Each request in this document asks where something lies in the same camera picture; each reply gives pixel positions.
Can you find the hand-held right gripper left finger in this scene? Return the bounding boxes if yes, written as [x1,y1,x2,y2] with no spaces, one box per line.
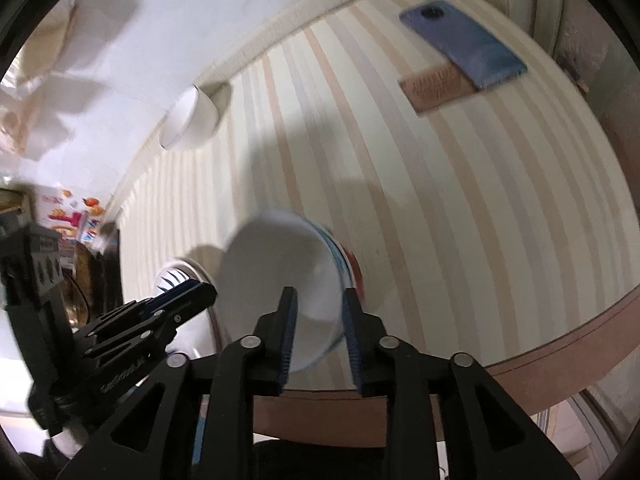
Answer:
[57,286,299,480]

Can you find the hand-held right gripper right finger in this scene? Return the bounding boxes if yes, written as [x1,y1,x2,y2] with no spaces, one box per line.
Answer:
[341,287,583,480]

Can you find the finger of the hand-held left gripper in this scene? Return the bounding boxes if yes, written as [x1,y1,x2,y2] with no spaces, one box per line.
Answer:
[75,280,201,338]
[82,283,219,360]

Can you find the white plate blue stripes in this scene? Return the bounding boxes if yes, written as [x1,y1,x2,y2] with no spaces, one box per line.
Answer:
[150,258,223,356]

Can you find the white bowl colourful pattern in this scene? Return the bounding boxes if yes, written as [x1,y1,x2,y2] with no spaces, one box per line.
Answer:
[218,211,363,373]

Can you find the black glass gas stove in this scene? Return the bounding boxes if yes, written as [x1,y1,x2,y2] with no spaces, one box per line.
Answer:
[100,230,124,311]

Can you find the striped cat print tablecloth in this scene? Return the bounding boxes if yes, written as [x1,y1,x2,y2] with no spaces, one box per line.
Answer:
[102,0,640,448]

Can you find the white bowl blue rim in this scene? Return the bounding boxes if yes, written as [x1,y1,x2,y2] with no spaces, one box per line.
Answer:
[160,85,221,151]

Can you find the brown card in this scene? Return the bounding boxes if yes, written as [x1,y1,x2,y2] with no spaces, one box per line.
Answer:
[397,60,476,117]

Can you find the clear plastic bag beige block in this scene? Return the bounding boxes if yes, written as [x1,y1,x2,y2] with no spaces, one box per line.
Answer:
[17,0,83,96]

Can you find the blue smartphone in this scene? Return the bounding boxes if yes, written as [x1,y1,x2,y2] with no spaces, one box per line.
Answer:
[399,0,529,90]

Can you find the dark wok with steel handle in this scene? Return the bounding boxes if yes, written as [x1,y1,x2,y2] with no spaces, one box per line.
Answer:
[62,245,108,331]

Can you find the colourful wall sticker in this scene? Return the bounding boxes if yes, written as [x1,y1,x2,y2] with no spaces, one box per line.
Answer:
[35,185,103,248]

